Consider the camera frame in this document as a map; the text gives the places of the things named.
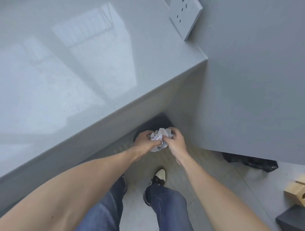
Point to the person's left hand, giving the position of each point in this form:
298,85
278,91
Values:
142,142

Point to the person's right hand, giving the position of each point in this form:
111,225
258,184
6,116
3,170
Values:
176,144

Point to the person's right thumb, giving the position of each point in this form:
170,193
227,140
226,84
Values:
167,140

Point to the person's left fingers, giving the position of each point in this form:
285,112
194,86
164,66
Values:
152,138

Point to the white paper ball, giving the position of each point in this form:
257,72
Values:
160,138

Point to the person's right forearm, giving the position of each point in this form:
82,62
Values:
214,195

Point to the person's left forearm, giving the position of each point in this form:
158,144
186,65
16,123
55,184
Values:
71,190

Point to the black waste bin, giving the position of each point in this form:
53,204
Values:
154,123

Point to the black and white sneaker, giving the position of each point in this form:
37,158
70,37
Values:
158,177

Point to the person's blue jeans leg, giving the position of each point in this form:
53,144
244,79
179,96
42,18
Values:
170,208
107,207

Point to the black plastic bag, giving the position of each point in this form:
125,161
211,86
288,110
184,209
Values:
252,162

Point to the wooden block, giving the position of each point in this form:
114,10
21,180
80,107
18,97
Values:
295,191

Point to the dark grey box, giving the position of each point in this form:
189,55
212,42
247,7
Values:
292,219

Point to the white wall socket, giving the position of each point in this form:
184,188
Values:
184,16

